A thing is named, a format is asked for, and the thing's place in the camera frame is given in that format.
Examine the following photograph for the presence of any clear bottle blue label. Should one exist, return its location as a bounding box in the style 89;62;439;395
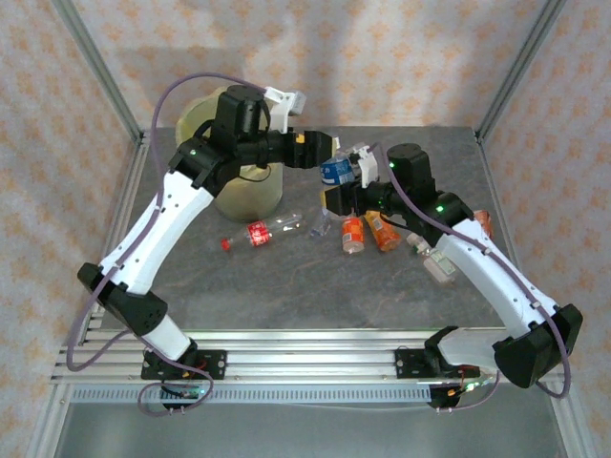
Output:
318;142;367;187

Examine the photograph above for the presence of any clear bottle pale blue cap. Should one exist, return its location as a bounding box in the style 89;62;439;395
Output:
308;209;338;239

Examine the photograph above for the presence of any deep orange soda bottle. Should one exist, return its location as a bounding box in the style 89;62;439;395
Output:
341;214;368;255

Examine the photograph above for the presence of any yellow-orange juice bottle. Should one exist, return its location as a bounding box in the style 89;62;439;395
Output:
363;211;401;253

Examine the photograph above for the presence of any clear bottle white green label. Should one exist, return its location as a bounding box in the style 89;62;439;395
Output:
406;232;457;286

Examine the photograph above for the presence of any brown coffee drink bottle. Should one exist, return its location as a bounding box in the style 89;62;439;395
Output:
472;209;494;239

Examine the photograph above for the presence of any cola bottle red label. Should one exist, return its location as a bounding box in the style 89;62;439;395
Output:
220;213;306;252

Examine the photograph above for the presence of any yellow plastic bin liner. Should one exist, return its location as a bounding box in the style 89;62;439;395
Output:
175;88;284;192

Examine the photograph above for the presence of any metal mesh waste bin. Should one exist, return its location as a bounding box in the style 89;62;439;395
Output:
175;88;284;223

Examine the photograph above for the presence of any aluminium base beam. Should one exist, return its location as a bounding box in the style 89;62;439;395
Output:
50;327;500;386

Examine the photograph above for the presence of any small circuit board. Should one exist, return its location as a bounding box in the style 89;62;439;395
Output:
161;385;211;401
446;379;493;398

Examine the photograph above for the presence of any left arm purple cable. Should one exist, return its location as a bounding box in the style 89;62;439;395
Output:
65;71;268;417

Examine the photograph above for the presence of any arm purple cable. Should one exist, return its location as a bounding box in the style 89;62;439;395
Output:
371;140;573;417
65;71;268;417

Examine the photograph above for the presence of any aluminium frame post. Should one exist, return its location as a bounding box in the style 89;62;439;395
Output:
51;0;144;142
474;0;569;144

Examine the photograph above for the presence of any grey slotted cable duct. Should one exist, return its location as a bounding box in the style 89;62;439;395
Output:
71;385;433;406

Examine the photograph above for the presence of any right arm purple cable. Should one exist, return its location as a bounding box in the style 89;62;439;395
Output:
371;140;573;417

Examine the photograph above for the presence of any aluminium frame bar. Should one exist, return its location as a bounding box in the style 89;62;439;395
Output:
26;384;73;458
548;381;591;458

